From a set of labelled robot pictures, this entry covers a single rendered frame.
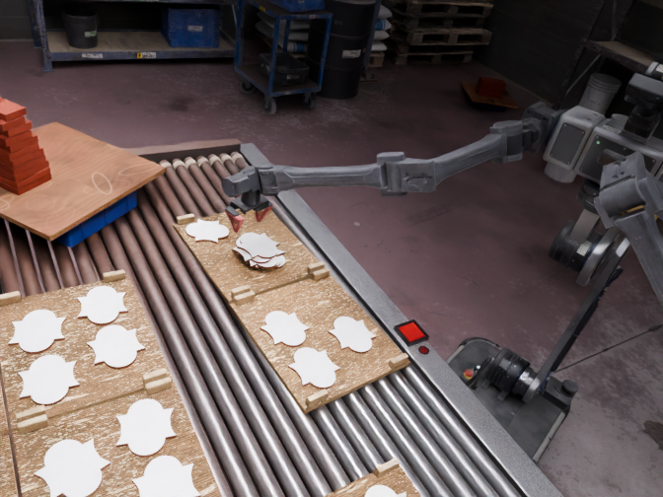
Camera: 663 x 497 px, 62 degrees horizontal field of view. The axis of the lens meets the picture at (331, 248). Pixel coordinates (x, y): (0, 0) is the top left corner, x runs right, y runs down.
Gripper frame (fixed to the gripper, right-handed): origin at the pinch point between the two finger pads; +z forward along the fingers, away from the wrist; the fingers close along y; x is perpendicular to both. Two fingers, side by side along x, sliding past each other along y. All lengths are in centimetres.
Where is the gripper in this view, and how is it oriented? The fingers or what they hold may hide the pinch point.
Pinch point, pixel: (247, 224)
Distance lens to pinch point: 174.8
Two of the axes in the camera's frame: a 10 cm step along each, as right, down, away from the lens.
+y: -6.3, 3.7, -6.8
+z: -1.9, 7.8, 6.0
